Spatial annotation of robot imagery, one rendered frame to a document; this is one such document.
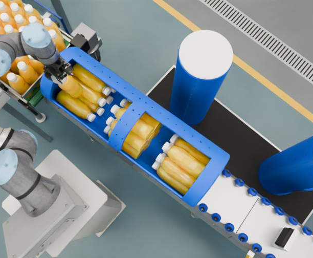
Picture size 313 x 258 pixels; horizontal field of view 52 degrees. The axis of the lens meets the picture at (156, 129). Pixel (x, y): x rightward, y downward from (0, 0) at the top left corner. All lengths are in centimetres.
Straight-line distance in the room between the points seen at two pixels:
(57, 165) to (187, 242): 139
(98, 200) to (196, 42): 93
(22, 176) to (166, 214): 153
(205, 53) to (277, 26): 156
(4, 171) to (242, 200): 107
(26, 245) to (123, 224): 141
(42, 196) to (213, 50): 108
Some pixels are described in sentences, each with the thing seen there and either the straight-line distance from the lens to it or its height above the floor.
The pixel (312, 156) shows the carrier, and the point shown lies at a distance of 175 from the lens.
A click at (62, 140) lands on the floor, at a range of 270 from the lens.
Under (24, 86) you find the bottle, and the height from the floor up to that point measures 102.
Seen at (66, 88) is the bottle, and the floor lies 124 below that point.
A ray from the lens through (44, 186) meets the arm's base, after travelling 124.
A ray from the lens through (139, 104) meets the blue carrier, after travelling 139.
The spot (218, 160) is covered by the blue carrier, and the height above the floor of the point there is 122.
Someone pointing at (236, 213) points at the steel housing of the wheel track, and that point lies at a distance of 166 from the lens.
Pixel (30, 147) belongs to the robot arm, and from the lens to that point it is 131.
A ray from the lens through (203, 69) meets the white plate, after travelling 168.
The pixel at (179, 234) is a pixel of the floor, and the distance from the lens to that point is 255.
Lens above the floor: 253
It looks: 75 degrees down
